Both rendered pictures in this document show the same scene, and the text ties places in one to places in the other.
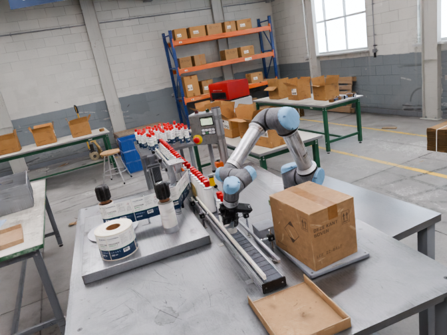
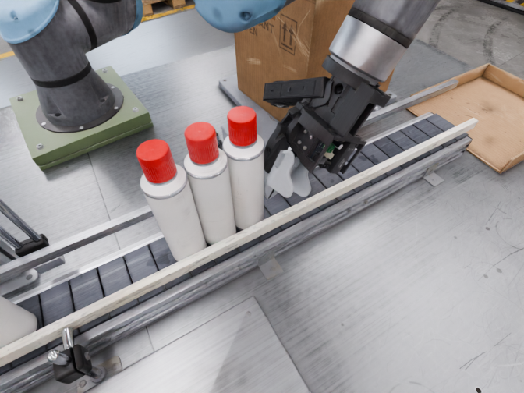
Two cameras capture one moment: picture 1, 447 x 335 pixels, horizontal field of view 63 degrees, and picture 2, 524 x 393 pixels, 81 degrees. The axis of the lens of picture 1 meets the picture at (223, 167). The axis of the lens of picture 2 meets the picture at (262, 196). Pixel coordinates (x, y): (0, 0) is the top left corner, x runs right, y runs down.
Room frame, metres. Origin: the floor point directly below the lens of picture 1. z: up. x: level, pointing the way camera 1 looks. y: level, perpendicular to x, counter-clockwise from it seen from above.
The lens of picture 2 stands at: (1.82, 0.30, 1.29)
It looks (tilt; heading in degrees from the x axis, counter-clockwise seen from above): 51 degrees down; 256
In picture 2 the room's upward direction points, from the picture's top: straight up
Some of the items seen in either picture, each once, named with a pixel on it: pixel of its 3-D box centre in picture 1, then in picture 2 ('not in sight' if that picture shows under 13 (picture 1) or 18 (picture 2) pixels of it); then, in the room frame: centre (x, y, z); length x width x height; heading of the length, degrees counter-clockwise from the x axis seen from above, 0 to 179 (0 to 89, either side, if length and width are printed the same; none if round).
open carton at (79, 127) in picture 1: (80, 125); not in sight; (7.08, 2.54, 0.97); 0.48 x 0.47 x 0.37; 25
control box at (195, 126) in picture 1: (206, 127); not in sight; (2.22, 0.06, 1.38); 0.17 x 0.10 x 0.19; 71
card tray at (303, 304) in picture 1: (295, 310); (493, 110); (1.14, -0.17, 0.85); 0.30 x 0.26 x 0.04; 16
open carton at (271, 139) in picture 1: (270, 126); not in sight; (3.87, -0.58, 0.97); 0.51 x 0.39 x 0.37; 117
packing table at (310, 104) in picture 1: (303, 119); not in sight; (6.67, -1.61, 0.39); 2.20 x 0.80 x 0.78; 22
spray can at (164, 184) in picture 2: (221, 209); (175, 210); (1.87, 0.05, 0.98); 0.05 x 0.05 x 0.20
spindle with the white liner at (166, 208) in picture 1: (165, 207); not in sight; (1.94, 0.36, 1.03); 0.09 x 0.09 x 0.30
